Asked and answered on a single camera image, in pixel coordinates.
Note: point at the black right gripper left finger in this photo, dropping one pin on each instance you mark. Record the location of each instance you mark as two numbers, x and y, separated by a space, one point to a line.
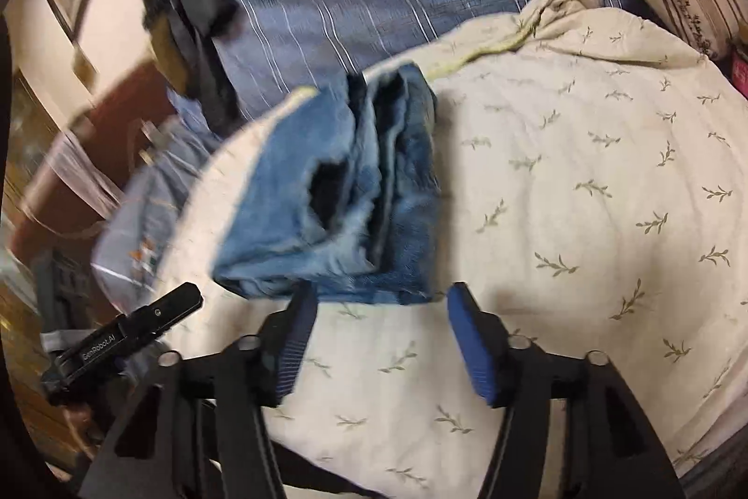
256 372

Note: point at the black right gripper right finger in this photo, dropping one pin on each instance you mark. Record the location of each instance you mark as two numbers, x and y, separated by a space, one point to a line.
510 373

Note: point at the blue denim jeans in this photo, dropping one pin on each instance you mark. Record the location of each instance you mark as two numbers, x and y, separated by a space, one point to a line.
344 196

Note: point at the light blue printed cloth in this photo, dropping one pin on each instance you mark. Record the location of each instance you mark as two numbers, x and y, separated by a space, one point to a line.
126 257

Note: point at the cream leaf-print bed sheet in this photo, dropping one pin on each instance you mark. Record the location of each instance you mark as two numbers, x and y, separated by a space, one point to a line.
593 171

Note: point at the black cap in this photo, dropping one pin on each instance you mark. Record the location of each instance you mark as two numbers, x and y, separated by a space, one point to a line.
182 36

